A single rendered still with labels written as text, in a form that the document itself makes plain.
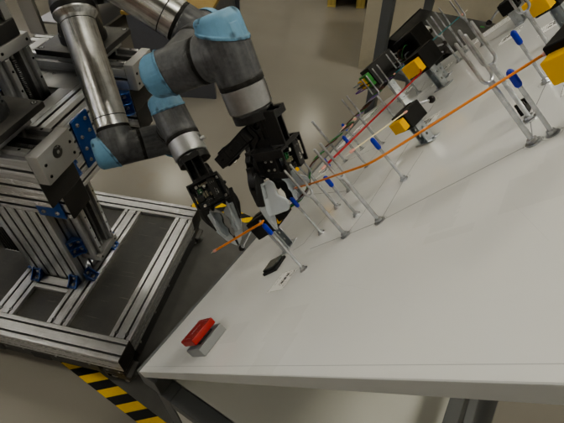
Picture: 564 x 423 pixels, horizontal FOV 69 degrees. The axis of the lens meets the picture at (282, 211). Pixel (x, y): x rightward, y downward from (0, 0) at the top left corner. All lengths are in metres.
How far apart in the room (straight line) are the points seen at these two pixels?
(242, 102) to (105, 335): 1.36
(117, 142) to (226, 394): 0.61
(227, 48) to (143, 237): 1.58
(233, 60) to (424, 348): 0.47
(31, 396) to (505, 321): 1.96
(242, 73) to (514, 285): 0.47
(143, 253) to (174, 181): 0.78
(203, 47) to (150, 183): 2.13
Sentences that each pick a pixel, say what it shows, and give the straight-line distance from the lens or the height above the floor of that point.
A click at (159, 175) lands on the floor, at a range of 2.79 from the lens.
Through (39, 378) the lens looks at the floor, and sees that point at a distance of 2.14.
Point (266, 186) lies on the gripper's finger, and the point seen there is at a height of 1.26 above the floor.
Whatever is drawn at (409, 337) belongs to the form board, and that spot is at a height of 1.42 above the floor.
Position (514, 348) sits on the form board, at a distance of 0.31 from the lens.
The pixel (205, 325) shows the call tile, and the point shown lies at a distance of 0.71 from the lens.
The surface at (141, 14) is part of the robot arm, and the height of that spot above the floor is 1.47.
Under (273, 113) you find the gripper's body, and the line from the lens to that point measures 0.66.
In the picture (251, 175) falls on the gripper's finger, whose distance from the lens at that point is 0.70.
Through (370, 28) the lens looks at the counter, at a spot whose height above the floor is 0.36.
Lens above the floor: 1.74
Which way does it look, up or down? 45 degrees down
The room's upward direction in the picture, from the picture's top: straight up
